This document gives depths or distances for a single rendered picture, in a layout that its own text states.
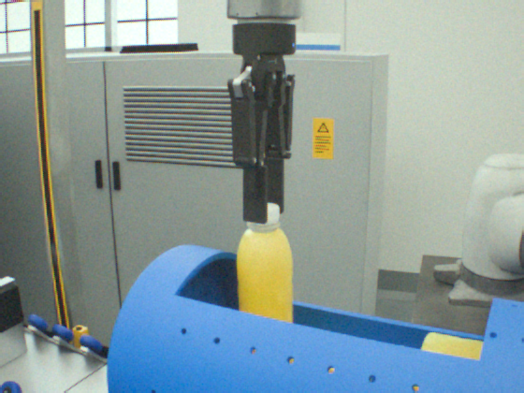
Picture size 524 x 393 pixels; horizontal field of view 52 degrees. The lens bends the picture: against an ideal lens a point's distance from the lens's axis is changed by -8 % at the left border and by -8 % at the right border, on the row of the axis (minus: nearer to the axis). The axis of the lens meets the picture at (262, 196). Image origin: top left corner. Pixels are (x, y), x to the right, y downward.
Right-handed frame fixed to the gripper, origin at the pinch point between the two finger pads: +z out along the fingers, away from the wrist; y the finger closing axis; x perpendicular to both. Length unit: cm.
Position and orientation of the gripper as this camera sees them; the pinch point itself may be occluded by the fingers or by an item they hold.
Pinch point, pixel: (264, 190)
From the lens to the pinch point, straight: 70.5
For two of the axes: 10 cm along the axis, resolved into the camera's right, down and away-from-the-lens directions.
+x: 8.9, 1.2, -4.4
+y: -4.5, 2.3, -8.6
